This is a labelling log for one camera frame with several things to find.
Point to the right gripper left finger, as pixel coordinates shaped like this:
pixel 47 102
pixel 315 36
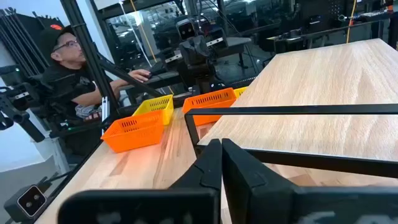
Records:
pixel 199 199

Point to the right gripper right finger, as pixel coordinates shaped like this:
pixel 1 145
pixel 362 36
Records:
pixel 255 199

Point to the orange plastic basket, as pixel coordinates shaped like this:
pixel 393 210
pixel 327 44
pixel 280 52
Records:
pixel 208 99
pixel 133 137

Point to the yellow plastic basket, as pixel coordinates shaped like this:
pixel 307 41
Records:
pixel 240 91
pixel 158 105

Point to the black plastic basket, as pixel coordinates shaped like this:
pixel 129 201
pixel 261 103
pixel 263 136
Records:
pixel 127 110

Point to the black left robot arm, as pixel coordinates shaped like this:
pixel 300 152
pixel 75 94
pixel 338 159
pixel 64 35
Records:
pixel 199 79

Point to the black background robot arm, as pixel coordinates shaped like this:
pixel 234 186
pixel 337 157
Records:
pixel 18 116

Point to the black background table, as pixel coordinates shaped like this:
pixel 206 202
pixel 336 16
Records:
pixel 233 43

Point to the person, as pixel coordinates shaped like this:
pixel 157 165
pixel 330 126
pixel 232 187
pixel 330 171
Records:
pixel 68 84

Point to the black folded stand bundle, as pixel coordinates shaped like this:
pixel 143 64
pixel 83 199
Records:
pixel 21 40

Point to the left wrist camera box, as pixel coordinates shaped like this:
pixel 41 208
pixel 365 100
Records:
pixel 186 30

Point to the black aluminium rig frame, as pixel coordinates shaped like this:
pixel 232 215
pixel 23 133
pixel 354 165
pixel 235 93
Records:
pixel 90 56

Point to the wooden shelf black metal frame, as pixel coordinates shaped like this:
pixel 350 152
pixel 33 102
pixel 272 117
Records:
pixel 311 93

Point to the black two-lens camera box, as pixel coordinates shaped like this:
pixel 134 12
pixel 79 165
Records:
pixel 29 202

